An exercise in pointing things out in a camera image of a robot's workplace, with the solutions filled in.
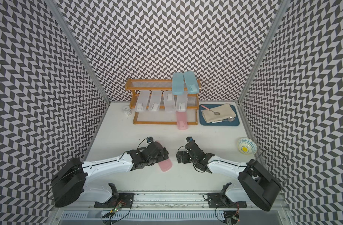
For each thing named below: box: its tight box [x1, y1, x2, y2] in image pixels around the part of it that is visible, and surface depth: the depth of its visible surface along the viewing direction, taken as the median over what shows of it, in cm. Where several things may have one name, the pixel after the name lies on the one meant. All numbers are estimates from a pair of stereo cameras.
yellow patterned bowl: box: [237, 137, 258, 156], surface depth 93 cm
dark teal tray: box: [199, 104, 240, 127], surface depth 107 cm
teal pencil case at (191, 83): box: [183, 71, 200, 95], surface depth 88 cm
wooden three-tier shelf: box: [124, 78, 202, 126], surface depth 101 cm
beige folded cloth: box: [201, 103, 237, 124], surface depth 112 cm
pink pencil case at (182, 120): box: [176, 111, 189, 131], surface depth 104 cm
